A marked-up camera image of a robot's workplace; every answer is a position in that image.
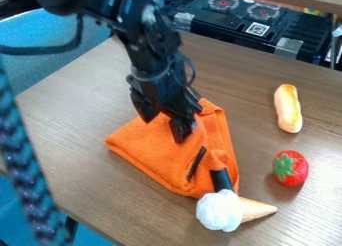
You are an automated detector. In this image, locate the orange cloth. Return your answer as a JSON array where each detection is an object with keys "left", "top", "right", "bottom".
[{"left": 104, "top": 97, "right": 241, "bottom": 200}]

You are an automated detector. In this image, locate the red toy strawberry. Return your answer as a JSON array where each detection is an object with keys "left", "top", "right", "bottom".
[{"left": 271, "top": 149, "right": 310, "bottom": 187}]

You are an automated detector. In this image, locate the toy ice cream cone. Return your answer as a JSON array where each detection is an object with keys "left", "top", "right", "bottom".
[{"left": 195, "top": 189, "right": 280, "bottom": 233}]

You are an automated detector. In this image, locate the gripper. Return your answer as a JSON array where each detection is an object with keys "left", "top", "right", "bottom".
[{"left": 124, "top": 58, "right": 205, "bottom": 145}]

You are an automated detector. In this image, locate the toy bread loaf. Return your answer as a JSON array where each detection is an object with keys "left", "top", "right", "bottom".
[{"left": 272, "top": 83, "right": 305, "bottom": 135}]

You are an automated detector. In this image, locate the black toy stove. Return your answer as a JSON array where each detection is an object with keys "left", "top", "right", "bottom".
[{"left": 164, "top": 0, "right": 334, "bottom": 65}]

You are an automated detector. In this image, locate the braided cable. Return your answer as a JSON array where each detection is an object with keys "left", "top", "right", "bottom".
[{"left": 0, "top": 64, "right": 75, "bottom": 246}]

